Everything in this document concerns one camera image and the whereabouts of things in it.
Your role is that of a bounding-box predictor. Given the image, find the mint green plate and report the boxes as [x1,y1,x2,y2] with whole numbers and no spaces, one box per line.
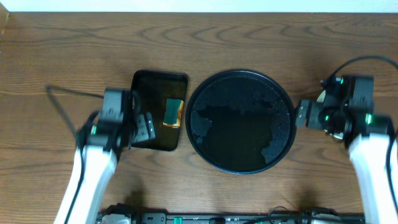
[317,90,343,140]

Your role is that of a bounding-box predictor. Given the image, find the green and yellow sponge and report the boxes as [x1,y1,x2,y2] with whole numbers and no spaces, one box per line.
[163,98,184,128]

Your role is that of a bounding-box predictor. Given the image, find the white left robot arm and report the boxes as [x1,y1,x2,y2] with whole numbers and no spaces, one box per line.
[55,89,155,223]

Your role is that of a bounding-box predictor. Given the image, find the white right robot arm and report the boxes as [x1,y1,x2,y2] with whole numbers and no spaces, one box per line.
[295,75,397,223]

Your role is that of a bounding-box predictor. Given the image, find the black rectangular water tray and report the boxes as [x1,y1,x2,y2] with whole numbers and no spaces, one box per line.
[131,70,188,151]

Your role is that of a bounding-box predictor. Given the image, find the black round serving tray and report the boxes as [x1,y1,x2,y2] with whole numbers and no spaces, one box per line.
[185,70,296,174]

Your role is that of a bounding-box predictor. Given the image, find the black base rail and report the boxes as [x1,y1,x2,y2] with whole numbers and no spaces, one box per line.
[95,203,366,224]

